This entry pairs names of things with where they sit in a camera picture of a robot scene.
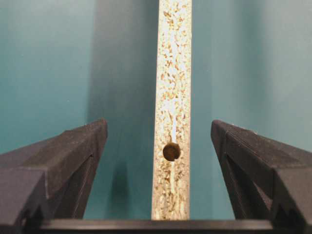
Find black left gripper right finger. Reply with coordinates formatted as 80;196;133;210
211;120;312;234

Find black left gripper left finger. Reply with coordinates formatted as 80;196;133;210
0;119;108;234

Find particle board wooden plank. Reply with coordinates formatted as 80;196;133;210
151;0;192;220

